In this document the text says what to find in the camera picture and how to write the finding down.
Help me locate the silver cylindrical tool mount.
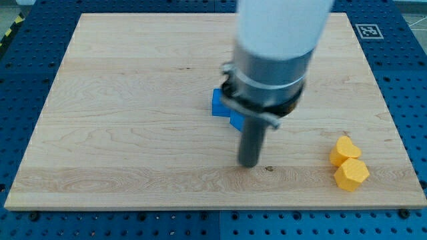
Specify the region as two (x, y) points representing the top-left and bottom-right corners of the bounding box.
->
(221, 43), (314, 129)

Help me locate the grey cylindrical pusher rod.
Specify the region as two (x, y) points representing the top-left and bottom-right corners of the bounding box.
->
(238, 117), (268, 167)

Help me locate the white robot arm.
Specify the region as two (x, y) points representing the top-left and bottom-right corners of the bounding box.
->
(221, 0), (334, 167)

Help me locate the blue cube block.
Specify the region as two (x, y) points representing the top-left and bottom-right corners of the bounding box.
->
(211, 88), (230, 117)

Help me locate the yellow heart-shaped block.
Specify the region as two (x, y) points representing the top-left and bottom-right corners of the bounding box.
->
(329, 135), (362, 167)

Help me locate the yellow hexagonal block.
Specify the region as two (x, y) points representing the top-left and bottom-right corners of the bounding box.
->
(334, 158), (370, 192)

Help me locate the black white fiducial marker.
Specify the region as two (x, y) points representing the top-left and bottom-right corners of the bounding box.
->
(356, 23), (384, 39)

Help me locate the light wooden board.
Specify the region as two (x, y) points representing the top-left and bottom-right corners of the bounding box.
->
(5, 13), (426, 211)

